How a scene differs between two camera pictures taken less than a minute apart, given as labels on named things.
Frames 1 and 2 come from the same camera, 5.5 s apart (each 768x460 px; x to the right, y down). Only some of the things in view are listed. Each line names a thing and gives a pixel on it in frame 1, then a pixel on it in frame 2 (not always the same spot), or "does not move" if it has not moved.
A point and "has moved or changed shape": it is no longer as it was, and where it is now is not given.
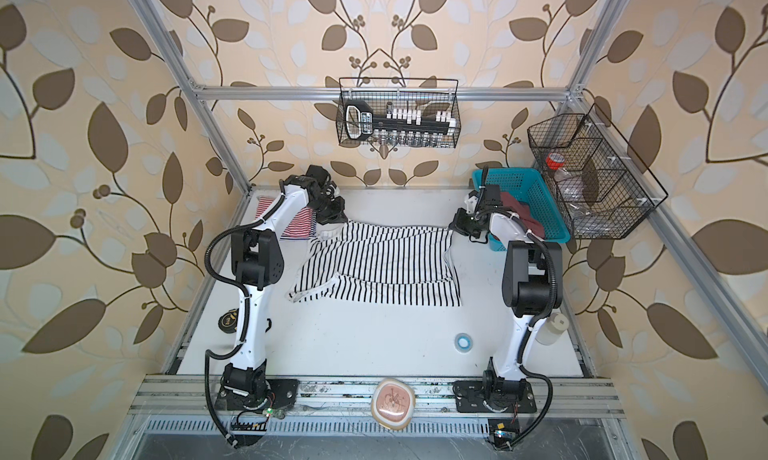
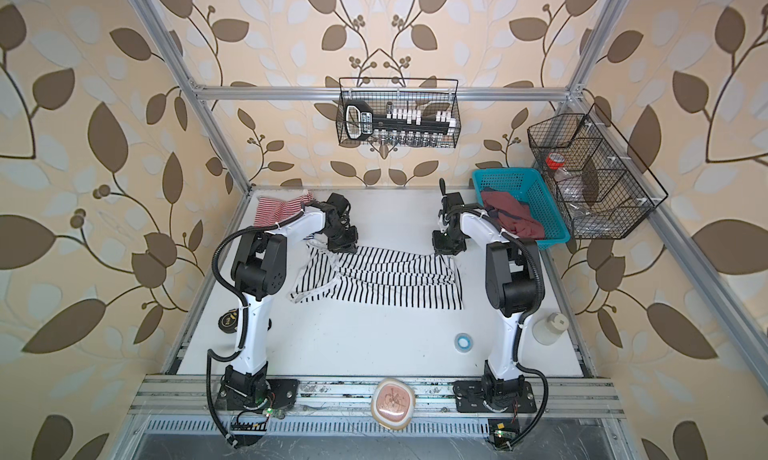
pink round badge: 393,403 does not move
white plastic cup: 552,329 does not move
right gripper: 457,223 to 440,248
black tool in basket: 359,122 does not move
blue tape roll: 463,342 does not move
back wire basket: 399,111 does not move
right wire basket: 599,187 does not move
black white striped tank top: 363,263 has moved or changed shape
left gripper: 336,213 to 350,244
